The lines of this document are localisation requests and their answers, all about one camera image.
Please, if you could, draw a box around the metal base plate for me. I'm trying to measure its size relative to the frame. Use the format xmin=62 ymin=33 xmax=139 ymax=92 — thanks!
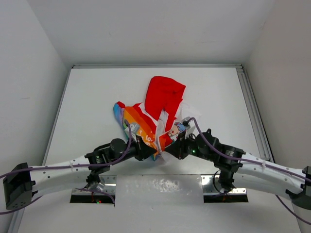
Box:
xmin=71 ymin=175 xmax=117 ymax=195
xmin=201 ymin=174 xmax=247 ymax=195

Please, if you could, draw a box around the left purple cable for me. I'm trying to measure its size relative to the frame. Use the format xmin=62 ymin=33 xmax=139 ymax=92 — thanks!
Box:
xmin=0 ymin=118 xmax=133 ymax=216

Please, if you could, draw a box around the purple cable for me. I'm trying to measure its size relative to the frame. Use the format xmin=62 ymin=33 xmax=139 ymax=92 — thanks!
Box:
xmin=186 ymin=117 xmax=311 ymax=230
xmin=0 ymin=118 xmax=133 ymax=216

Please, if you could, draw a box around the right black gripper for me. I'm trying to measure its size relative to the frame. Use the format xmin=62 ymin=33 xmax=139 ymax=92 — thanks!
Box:
xmin=164 ymin=131 xmax=214 ymax=162

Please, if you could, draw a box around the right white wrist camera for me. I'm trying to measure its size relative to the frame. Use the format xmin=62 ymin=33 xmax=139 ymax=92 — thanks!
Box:
xmin=182 ymin=117 xmax=195 ymax=130

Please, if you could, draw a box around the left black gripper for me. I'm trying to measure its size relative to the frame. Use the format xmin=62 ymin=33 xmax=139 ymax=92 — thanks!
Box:
xmin=109 ymin=133 xmax=156 ymax=165

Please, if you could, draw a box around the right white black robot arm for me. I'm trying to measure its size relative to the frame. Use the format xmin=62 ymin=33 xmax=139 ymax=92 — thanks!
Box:
xmin=165 ymin=129 xmax=311 ymax=210

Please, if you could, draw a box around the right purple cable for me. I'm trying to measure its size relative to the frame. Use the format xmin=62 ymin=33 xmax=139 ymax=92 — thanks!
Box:
xmin=186 ymin=117 xmax=311 ymax=230

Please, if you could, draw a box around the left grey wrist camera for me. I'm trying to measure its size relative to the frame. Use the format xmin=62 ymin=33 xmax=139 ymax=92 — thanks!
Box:
xmin=124 ymin=122 xmax=140 ymax=137

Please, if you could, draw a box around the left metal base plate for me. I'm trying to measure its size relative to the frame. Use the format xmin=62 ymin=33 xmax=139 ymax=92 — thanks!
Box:
xmin=71 ymin=175 xmax=117 ymax=195

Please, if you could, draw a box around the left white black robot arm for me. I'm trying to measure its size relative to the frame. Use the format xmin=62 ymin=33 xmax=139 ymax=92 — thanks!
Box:
xmin=1 ymin=136 xmax=156 ymax=213

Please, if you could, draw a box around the rainbow red child jacket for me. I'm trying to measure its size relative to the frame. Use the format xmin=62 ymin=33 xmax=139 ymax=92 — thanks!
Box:
xmin=113 ymin=76 xmax=200 ymax=161

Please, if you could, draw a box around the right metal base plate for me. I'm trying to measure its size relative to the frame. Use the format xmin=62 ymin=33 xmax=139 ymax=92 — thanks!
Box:
xmin=201 ymin=174 xmax=247 ymax=195

